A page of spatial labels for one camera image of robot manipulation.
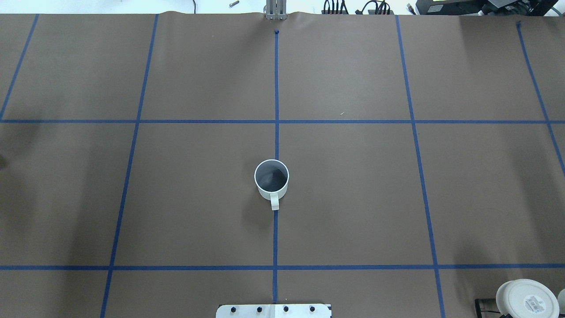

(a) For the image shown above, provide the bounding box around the black laptop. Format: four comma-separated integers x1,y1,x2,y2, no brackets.
415,0,564,16

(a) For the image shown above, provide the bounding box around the aluminium frame post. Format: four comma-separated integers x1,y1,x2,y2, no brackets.
264,0,288,21

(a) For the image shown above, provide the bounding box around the white camera post with base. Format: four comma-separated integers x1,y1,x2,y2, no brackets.
215,303,333,318

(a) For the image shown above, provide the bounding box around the white mug grey inside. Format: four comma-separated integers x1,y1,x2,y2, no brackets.
253,159,290,211

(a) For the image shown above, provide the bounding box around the black power strip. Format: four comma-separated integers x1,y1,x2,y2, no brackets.
319,0,394,15

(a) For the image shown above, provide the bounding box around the black wire dish rack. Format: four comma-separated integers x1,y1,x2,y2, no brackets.
474,298,503,318

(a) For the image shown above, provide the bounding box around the white cup in rack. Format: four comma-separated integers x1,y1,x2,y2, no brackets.
496,279,560,318

